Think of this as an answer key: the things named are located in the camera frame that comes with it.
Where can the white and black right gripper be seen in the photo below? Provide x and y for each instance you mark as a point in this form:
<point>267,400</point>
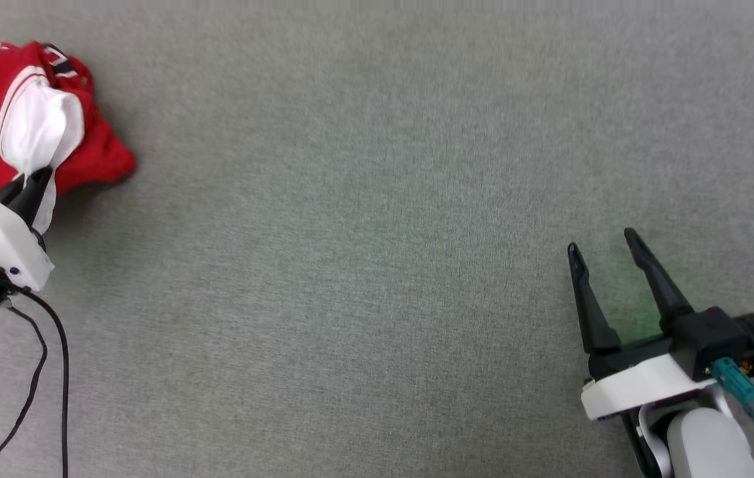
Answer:
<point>636,388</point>

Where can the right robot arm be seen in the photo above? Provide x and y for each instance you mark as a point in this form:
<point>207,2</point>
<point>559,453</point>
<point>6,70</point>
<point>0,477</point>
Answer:
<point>709,445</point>

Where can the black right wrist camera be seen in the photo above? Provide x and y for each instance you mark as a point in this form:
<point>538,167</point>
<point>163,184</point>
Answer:
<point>715,338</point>

